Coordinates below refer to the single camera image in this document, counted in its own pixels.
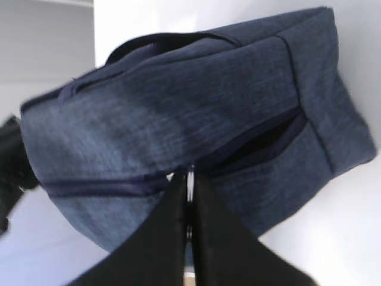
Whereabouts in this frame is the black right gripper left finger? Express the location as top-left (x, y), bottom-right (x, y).
top-left (70, 173), bottom-right (187, 285)

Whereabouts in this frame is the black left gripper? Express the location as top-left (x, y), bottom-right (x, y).
top-left (1, 116), bottom-right (39, 235)

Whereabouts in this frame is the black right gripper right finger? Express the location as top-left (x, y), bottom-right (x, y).
top-left (192, 175), bottom-right (316, 286)

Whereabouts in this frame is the dark blue insulated lunch bag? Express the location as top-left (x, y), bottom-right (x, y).
top-left (20, 7), bottom-right (377, 252)

